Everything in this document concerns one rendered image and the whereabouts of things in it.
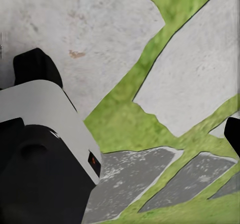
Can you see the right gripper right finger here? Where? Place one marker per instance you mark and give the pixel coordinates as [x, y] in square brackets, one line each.
[232, 133]

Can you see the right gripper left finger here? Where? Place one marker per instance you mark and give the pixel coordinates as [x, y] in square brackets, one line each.
[12, 134]

